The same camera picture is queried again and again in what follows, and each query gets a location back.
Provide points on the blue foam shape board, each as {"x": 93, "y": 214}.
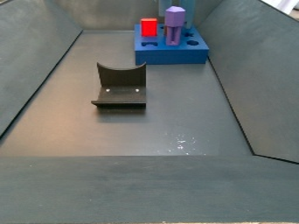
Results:
{"x": 154, "y": 52}

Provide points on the black curved holder stand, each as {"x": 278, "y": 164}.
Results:
{"x": 122, "y": 87}

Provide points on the red rectangular block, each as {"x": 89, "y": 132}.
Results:
{"x": 149, "y": 24}

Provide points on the purple hexagonal peg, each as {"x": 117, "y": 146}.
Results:
{"x": 174, "y": 22}

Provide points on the light blue back peg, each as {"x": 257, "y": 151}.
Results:
{"x": 165, "y": 4}

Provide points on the light blue tall peg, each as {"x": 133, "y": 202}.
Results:
{"x": 189, "y": 5}

